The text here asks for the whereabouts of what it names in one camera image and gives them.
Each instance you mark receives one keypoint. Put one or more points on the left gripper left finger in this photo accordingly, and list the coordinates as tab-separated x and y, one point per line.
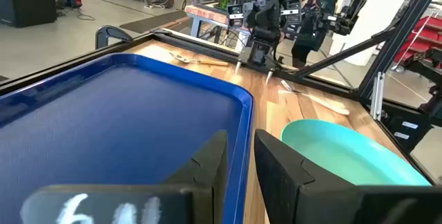
210	168

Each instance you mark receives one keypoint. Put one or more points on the small green container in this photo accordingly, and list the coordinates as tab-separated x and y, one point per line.
223	2

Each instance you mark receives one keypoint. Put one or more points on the person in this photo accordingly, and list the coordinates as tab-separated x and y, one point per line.
316	27

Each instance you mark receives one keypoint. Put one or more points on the black plate with white labels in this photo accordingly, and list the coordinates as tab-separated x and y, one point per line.
409	132

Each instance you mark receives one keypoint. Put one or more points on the dark floor mat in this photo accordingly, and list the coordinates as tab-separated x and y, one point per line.
155	21

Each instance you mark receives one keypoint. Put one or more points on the silver frame bracket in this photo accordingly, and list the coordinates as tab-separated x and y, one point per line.
377	96

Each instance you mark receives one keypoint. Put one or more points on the black table clamp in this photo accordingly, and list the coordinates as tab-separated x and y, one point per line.
103	32

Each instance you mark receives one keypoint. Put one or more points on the black machine stand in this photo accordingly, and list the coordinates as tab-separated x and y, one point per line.
430	68

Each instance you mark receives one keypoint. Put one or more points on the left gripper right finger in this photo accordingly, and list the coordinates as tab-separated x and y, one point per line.
286	182

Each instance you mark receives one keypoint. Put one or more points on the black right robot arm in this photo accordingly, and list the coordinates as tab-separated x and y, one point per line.
257	56

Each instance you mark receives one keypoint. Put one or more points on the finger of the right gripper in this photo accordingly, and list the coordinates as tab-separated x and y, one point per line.
252	20
272	20

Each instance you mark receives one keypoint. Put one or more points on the wood topped workbench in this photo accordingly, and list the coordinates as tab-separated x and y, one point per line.
207	12

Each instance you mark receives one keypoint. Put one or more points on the teal plate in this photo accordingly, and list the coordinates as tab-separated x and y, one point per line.
345	155

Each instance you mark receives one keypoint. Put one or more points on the blue plastic tray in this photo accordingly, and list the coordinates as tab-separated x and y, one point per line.
103	113

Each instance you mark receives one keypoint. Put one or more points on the red storage rack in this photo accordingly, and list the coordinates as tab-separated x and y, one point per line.
423	35

